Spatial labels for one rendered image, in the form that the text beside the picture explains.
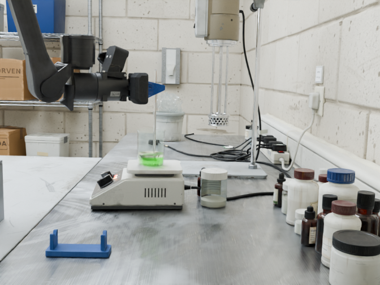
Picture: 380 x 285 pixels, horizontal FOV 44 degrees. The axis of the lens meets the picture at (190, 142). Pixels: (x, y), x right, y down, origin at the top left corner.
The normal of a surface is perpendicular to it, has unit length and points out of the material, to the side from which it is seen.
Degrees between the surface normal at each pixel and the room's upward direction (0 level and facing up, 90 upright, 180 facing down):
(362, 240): 0
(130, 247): 0
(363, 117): 90
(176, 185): 90
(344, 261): 90
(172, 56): 90
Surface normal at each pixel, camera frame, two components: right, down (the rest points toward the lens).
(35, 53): 0.50, 0.21
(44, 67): 0.34, -0.28
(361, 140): -1.00, -0.03
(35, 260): 0.03, -0.99
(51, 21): -0.06, 0.18
